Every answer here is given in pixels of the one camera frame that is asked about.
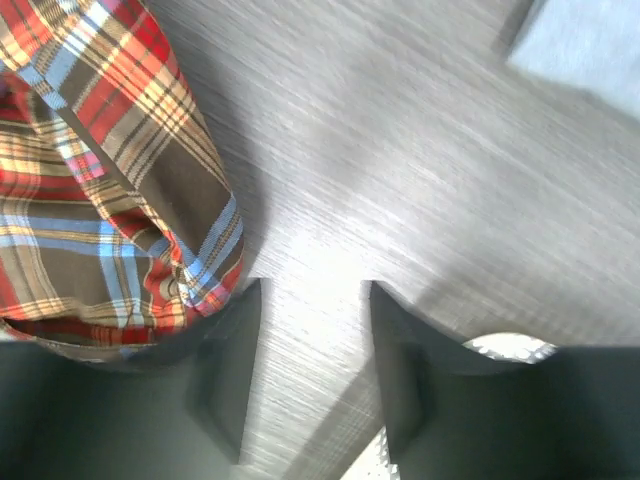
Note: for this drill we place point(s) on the red brown plaid shirt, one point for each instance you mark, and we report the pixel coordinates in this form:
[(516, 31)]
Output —
[(119, 228)]

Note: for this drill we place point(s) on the folded light blue shirt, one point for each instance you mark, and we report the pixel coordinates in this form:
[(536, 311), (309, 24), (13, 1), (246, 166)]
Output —
[(591, 46)]

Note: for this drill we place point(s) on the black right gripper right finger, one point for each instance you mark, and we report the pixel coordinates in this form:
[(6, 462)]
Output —
[(451, 412)]

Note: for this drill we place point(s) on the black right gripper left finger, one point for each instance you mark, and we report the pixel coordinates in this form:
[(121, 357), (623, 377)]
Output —
[(174, 411)]

